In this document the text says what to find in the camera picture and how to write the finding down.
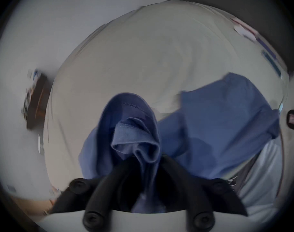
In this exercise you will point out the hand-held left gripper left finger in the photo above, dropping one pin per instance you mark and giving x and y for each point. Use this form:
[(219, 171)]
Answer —
[(106, 192)]

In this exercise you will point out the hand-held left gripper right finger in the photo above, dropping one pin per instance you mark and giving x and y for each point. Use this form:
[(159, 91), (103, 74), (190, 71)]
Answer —
[(183, 190)]

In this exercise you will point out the blue shirt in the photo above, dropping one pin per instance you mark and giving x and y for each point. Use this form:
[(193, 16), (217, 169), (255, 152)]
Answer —
[(222, 119)]

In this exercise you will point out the dark brown wooden side table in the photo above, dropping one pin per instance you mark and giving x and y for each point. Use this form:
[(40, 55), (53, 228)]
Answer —
[(38, 100)]

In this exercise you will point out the bed with beige sheet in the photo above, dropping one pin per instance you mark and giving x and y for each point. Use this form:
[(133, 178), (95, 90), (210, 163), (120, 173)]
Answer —
[(149, 57)]

